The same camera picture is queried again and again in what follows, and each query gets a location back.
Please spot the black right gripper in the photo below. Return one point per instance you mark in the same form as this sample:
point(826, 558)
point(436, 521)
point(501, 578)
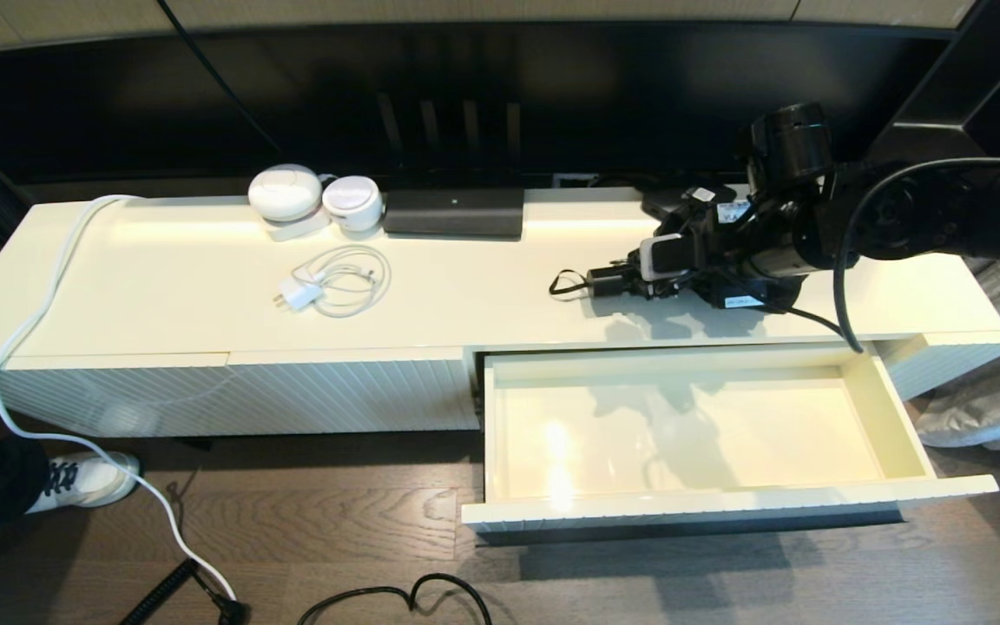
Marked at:
point(752, 260)

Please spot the white wall socket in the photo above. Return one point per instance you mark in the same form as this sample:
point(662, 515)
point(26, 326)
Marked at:
point(574, 180)

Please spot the white tv cabinet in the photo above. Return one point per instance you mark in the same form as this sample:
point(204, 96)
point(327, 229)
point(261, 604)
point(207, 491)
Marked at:
point(205, 391)

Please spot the black shelf unit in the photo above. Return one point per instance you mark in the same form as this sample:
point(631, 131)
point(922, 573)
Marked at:
point(943, 87)

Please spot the black router with antennas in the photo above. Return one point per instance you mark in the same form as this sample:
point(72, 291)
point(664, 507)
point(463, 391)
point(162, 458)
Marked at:
point(452, 213)

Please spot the white fluted drawer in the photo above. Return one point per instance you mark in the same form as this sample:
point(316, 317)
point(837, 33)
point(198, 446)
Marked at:
point(726, 434)

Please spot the large white dome device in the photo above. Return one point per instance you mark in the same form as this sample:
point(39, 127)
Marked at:
point(285, 194)

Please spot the black set-top box with label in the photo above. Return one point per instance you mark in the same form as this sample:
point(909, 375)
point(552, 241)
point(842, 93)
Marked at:
point(665, 204)

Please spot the black umbrella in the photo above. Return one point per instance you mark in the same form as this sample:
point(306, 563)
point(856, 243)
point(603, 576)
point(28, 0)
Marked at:
point(608, 282)

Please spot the black television screen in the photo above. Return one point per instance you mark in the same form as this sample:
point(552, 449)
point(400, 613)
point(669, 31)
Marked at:
point(552, 95)

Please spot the small white round device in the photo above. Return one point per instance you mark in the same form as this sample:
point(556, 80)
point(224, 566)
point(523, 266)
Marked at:
point(352, 203)

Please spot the grey curtain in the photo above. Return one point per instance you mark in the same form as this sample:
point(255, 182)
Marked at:
point(986, 408)

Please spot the labelled black wrist camera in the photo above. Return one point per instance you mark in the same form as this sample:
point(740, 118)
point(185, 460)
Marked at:
point(734, 212)

